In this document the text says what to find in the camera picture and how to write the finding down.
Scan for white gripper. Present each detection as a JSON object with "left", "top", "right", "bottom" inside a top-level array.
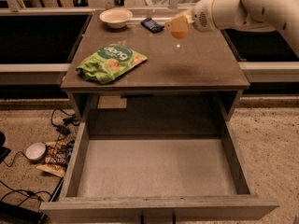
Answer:
[{"left": 164, "top": 0, "right": 217, "bottom": 33}]

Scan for orange fruit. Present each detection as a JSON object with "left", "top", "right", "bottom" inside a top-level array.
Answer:
[{"left": 171, "top": 31, "right": 189, "bottom": 39}]

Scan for dark blue snack packet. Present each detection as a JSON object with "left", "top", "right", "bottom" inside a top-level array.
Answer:
[{"left": 141, "top": 17, "right": 164, "bottom": 34}]

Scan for green chip bag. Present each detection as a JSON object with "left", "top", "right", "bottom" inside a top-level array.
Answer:
[{"left": 76, "top": 44, "right": 148, "bottom": 84}]

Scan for open grey top drawer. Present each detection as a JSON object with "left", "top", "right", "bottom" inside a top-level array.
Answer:
[{"left": 39, "top": 93, "right": 279, "bottom": 224}]

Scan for white bowl on floor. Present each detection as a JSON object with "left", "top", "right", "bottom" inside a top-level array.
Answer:
[{"left": 25, "top": 143, "right": 46, "bottom": 161}]

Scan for black cable on floor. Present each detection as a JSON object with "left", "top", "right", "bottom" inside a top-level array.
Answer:
[{"left": 0, "top": 179, "right": 52, "bottom": 207}]

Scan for black bar on floor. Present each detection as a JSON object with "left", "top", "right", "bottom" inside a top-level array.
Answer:
[{"left": 0, "top": 202, "right": 46, "bottom": 224}]

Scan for white bowl on counter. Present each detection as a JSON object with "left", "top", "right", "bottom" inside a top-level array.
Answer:
[{"left": 99, "top": 8, "right": 133, "bottom": 29}]

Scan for brown snack bag on floor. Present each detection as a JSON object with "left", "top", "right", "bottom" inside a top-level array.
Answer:
[{"left": 37, "top": 140, "right": 75, "bottom": 177}]

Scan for black power adapter with cable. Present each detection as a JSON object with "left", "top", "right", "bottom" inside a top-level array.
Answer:
[{"left": 50, "top": 108, "right": 79, "bottom": 140}]

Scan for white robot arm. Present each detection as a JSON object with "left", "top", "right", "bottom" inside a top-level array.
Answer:
[{"left": 165, "top": 0, "right": 299, "bottom": 56}]

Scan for grey cabinet with counter top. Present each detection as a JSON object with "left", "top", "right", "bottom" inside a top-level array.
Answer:
[{"left": 61, "top": 9, "right": 249, "bottom": 114}]

